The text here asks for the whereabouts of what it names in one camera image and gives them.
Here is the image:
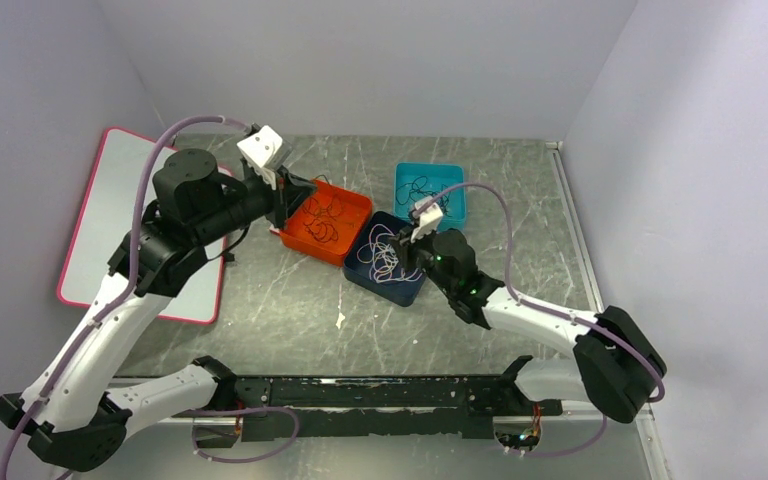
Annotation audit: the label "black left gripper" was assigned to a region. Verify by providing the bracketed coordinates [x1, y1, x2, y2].
[194, 162, 319, 245]

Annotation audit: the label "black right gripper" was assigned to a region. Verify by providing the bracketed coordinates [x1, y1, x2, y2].
[388, 221, 456, 296]

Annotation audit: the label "black cable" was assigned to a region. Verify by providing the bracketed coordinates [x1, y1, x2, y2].
[299, 175, 349, 245]

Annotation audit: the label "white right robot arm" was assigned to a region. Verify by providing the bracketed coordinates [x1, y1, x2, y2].
[388, 227, 667, 424]

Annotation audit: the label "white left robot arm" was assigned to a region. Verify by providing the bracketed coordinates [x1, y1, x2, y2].
[0, 149, 317, 472]

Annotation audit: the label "dark blue plastic bin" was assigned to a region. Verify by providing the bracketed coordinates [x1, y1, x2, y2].
[342, 211, 426, 307]

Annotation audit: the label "orange plastic bin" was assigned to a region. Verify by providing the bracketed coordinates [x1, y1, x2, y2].
[279, 175, 373, 267]

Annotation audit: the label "teal plastic bin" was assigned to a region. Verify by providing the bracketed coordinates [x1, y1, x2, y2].
[393, 162, 467, 230]

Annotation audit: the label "pink-framed whiteboard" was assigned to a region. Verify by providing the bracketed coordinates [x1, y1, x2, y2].
[57, 127, 228, 325]

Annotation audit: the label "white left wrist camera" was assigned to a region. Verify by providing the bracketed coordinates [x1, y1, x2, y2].
[236, 123, 292, 190]

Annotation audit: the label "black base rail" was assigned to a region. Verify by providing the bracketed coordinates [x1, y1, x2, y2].
[205, 374, 563, 442]

